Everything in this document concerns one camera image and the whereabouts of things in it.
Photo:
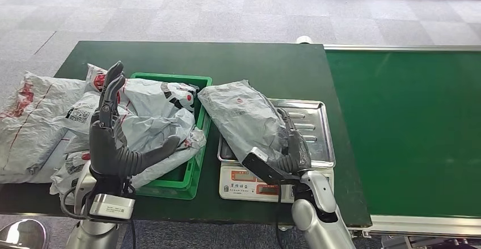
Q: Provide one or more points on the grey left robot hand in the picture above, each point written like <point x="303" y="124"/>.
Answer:
<point x="109" y="157"/>

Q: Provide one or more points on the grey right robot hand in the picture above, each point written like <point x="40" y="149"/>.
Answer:
<point x="298" y="157"/>

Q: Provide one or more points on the grey red-logo parcel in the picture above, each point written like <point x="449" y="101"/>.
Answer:
<point x="169" y="161"/>

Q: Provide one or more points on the white parcel black-white pattern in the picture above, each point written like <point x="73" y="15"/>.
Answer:
<point x="150" y="108"/>

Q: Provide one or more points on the plain grey wrinkled parcel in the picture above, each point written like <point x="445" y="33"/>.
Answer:
<point x="244" y="119"/>

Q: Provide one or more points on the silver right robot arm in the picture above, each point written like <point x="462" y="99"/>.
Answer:
<point x="319" y="224"/>

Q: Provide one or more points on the flat white QR-code parcel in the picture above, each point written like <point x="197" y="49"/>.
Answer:
<point x="56" y="157"/>

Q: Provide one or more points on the large grey red-print parcel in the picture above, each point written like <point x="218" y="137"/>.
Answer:
<point x="30" y="127"/>

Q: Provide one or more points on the green conveyor belt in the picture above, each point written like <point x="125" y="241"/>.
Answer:
<point x="406" y="127"/>

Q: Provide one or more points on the white electronic scale body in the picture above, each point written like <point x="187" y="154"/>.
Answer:
<point x="240" y="187"/>

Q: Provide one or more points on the green plastic crate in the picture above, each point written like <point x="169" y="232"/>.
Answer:
<point x="180" y="181"/>

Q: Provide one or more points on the shiny chrome dome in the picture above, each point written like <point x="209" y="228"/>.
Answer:
<point x="22" y="236"/>

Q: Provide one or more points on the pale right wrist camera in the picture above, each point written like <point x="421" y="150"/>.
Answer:
<point x="263" y="168"/>

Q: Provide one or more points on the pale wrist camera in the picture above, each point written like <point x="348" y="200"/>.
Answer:
<point x="112" y="206"/>
<point x="263" y="168"/>

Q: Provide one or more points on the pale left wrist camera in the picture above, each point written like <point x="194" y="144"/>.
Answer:
<point x="112" y="206"/>

